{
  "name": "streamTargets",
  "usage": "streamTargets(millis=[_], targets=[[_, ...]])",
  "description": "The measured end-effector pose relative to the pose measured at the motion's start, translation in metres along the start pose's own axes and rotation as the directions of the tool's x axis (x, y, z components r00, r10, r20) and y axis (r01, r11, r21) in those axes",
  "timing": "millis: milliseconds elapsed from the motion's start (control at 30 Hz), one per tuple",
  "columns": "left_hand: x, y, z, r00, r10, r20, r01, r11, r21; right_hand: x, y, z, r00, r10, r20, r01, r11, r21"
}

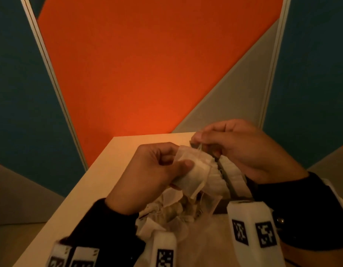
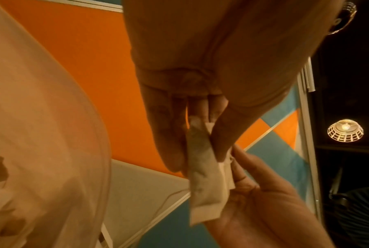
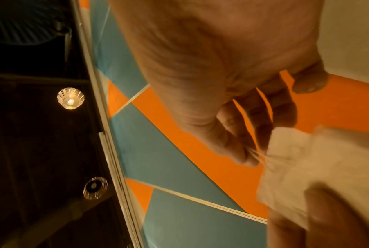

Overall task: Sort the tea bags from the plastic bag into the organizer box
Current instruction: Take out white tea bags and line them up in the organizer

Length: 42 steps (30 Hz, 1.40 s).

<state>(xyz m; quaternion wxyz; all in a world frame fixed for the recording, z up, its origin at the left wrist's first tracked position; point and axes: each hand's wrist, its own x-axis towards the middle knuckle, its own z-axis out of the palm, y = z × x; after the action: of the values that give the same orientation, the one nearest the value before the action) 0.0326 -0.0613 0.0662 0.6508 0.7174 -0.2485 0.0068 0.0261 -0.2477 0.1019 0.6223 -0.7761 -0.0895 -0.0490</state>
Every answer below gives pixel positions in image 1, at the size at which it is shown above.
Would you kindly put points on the person's right forearm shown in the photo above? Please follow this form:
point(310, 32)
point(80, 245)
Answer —
point(321, 258)

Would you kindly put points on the pile of paper tea bags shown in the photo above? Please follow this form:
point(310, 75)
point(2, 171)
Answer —
point(171, 214)

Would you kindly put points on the clear plastic bag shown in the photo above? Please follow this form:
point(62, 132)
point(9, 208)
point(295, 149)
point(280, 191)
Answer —
point(210, 208)

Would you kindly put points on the person's left hand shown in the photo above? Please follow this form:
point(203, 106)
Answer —
point(141, 180)

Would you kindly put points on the person's right hand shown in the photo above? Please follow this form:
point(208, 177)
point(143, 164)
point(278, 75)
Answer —
point(257, 152)

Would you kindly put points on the white square tea bag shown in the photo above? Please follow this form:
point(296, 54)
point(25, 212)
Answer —
point(196, 175)

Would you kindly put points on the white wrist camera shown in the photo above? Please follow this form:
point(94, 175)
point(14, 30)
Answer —
point(252, 214)
point(163, 239)

